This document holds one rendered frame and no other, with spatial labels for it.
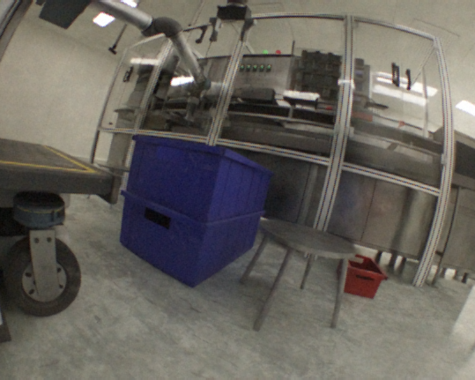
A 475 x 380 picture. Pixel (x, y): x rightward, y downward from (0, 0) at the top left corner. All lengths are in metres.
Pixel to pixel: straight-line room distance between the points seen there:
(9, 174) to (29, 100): 5.07
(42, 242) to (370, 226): 1.64
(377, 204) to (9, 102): 5.94
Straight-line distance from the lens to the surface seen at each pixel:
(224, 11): 0.94
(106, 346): 0.47
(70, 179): 0.31
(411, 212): 1.69
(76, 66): 5.70
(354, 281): 0.95
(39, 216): 0.38
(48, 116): 5.40
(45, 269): 0.43
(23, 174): 0.30
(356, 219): 1.57
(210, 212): 0.57
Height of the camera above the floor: 0.36
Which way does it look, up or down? 4 degrees down
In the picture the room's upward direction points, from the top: 14 degrees clockwise
